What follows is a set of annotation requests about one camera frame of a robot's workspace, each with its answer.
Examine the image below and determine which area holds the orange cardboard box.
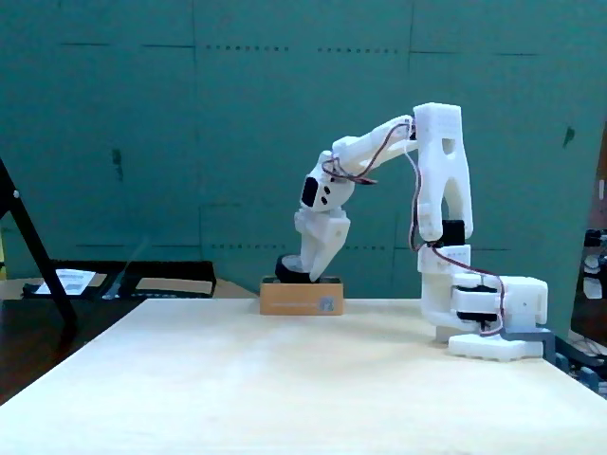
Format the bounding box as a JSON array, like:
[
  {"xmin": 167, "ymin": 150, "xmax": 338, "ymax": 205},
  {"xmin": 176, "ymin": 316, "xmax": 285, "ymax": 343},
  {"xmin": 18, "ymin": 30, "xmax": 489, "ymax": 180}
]
[{"xmin": 259, "ymin": 277, "xmax": 345, "ymax": 316}]

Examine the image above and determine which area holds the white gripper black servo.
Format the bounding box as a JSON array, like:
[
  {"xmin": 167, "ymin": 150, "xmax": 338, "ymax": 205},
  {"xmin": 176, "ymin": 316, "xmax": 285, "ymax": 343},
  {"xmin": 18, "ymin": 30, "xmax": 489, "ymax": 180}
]
[{"xmin": 294, "ymin": 151, "xmax": 355, "ymax": 282}]

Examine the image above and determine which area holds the white printed paper label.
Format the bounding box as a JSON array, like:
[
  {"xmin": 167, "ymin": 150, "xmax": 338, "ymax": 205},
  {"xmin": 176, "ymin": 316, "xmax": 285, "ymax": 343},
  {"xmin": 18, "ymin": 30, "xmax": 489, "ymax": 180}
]
[{"xmin": 36, "ymin": 268, "xmax": 96, "ymax": 296}]

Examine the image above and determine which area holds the black tape roll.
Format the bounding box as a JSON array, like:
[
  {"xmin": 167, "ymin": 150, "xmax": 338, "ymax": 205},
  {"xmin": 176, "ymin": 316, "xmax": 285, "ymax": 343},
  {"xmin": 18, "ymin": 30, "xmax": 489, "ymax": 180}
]
[{"xmin": 276, "ymin": 254, "xmax": 313, "ymax": 284}]

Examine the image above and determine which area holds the black slanted stand leg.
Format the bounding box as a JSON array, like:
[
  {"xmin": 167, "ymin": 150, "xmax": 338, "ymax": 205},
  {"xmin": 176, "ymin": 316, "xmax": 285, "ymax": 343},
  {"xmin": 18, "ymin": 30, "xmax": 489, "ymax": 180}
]
[{"xmin": 0, "ymin": 158, "xmax": 79, "ymax": 350}]

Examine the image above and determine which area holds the black clamp with cables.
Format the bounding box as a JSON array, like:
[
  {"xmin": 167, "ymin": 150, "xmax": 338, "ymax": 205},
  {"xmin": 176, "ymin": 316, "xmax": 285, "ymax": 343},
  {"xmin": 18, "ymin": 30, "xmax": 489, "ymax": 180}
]
[{"xmin": 553, "ymin": 337, "xmax": 607, "ymax": 399}]

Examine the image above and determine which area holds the grey table clamp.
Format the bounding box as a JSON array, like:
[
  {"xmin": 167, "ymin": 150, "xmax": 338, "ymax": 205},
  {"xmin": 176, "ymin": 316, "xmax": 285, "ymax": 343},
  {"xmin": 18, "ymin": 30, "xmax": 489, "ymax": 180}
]
[{"xmin": 502, "ymin": 329, "xmax": 556, "ymax": 364}]

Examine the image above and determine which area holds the arm servo cable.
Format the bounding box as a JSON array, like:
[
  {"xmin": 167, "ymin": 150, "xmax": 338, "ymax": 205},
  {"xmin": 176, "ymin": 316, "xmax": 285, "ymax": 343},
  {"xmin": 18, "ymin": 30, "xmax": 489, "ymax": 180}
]
[{"xmin": 405, "ymin": 141, "xmax": 428, "ymax": 252}]

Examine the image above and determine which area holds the dark equipment with white parts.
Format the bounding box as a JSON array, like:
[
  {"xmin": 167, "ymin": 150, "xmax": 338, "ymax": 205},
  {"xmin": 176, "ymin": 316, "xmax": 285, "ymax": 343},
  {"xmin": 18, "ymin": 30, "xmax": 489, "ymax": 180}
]
[{"xmin": 571, "ymin": 227, "xmax": 607, "ymax": 343}]

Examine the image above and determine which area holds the gripper servo cable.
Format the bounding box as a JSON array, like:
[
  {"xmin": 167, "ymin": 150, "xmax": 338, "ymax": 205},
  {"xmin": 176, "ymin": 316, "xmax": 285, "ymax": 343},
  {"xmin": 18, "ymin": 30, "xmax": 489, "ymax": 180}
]
[{"xmin": 321, "ymin": 120, "xmax": 414, "ymax": 187}]

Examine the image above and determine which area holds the grey slanted bar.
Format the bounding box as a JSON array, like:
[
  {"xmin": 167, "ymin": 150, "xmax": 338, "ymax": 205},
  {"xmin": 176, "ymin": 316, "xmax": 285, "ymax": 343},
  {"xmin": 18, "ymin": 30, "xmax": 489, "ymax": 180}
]
[{"xmin": 102, "ymin": 239, "xmax": 153, "ymax": 300}]

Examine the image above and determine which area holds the base servo cable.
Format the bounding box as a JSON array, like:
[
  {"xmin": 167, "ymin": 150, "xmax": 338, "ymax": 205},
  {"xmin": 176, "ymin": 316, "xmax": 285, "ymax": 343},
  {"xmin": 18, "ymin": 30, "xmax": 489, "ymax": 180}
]
[{"xmin": 429, "ymin": 244, "xmax": 507, "ymax": 338}]

